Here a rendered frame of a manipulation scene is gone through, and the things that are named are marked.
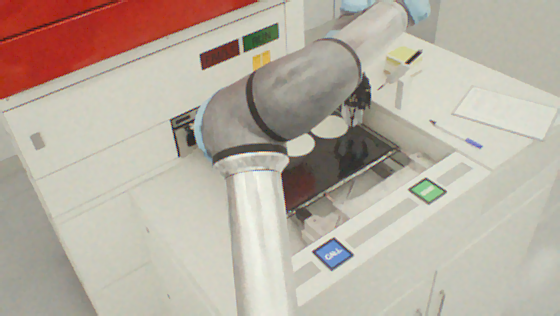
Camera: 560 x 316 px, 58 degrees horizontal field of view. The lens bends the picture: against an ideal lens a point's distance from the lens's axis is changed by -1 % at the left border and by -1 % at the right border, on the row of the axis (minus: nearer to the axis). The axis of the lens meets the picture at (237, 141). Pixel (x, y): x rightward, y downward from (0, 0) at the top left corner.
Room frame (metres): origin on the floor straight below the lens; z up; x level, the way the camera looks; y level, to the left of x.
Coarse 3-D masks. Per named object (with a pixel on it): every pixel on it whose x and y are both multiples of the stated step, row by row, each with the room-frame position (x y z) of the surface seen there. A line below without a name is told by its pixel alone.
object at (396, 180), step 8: (408, 168) 0.88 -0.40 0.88; (392, 176) 0.86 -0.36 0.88; (400, 176) 0.86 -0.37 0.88; (408, 176) 0.86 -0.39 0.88; (384, 184) 0.84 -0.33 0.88; (392, 184) 0.84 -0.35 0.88; (400, 184) 0.84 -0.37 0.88; (368, 192) 0.82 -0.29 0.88; (376, 192) 0.82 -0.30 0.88; (384, 192) 0.82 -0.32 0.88; (352, 200) 0.80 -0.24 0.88; (360, 200) 0.80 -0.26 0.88; (368, 200) 0.80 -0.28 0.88; (376, 200) 0.79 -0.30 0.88; (360, 208) 0.78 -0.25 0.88; (328, 216) 0.77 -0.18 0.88; (336, 216) 0.76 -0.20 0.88; (304, 232) 0.73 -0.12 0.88; (304, 240) 0.73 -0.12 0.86; (312, 240) 0.70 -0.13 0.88
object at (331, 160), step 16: (336, 112) 1.12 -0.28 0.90; (352, 128) 1.04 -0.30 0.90; (320, 144) 0.99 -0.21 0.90; (336, 144) 0.99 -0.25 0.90; (352, 144) 0.98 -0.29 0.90; (368, 144) 0.97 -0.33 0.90; (384, 144) 0.96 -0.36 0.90; (304, 160) 0.94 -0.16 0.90; (320, 160) 0.93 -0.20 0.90; (336, 160) 0.93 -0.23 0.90; (352, 160) 0.92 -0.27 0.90; (368, 160) 0.91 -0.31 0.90; (288, 176) 0.89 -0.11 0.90; (304, 176) 0.88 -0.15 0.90; (320, 176) 0.88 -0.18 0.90; (336, 176) 0.87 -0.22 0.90; (288, 192) 0.84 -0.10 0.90; (304, 192) 0.83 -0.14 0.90; (288, 208) 0.79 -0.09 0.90
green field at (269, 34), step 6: (264, 30) 1.23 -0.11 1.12; (270, 30) 1.24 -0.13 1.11; (276, 30) 1.25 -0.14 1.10; (252, 36) 1.21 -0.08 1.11; (258, 36) 1.22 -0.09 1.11; (264, 36) 1.23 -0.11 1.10; (270, 36) 1.24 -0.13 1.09; (276, 36) 1.25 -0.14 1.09; (246, 42) 1.20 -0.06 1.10; (252, 42) 1.21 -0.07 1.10; (258, 42) 1.22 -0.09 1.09; (264, 42) 1.23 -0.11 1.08; (246, 48) 1.20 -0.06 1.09; (252, 48) 1.21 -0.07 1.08
